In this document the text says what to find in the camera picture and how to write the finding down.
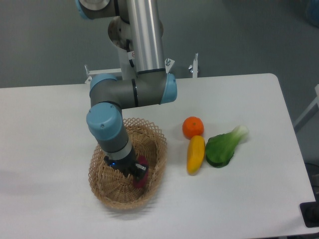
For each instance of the black box at table edge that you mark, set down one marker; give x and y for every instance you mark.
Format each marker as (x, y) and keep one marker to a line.
(310, 213)

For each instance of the white clamp post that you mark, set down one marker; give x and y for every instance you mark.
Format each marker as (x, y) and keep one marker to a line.
(194, 68)

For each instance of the white metal mounting frame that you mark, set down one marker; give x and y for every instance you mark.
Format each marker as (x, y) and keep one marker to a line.
(117, 72)

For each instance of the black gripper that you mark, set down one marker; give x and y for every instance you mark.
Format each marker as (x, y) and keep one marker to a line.
(128, 165)

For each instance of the yellow mango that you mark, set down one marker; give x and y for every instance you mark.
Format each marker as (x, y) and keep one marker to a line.
(195, 154)

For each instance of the green bok choy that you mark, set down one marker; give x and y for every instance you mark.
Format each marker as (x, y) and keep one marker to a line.
(220, 149)

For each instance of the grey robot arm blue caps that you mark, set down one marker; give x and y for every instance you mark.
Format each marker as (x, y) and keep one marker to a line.
(137, 30)

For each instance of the purple sweet potato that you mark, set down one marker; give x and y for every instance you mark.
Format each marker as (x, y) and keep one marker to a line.
(140, 175)

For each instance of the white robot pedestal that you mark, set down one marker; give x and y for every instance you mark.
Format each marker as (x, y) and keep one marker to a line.
(127, 62)

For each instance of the orange tangerine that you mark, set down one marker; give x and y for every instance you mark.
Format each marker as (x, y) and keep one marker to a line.
(192, 126)

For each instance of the woven wicker basket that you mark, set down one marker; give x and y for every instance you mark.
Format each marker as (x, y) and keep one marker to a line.
(115, 190)

